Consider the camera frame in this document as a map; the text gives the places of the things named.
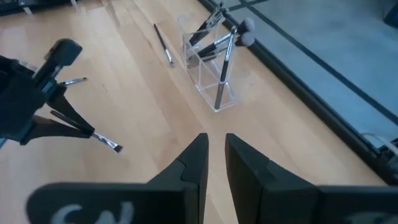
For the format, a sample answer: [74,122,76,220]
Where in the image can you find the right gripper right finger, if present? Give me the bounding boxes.
[226,133,398,224]

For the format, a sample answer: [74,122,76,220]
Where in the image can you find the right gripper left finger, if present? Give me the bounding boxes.
[26,133,209,224]

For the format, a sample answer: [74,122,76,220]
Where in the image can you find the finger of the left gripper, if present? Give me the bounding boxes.
[46,93,96,136]
[20,114,91,146]

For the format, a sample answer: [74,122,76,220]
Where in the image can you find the thin black makeup brush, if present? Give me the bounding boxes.
[213,26,239,110]
[205,1,231,30]
[50,109,124,154]
[187,9,225,47]
[153,23,176,68]
[60,77,88,87]

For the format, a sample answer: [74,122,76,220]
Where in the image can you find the black powder makeup brush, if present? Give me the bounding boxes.
[186,30,256,69]

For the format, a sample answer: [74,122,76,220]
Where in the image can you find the large black makeup brush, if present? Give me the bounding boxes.
[194,17,256,58]

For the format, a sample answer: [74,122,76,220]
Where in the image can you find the clear acrylic brush organizer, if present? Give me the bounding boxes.
[177,14,242,113]

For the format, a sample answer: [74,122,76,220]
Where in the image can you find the white lamp cable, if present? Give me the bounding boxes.
[360,132,398,156]

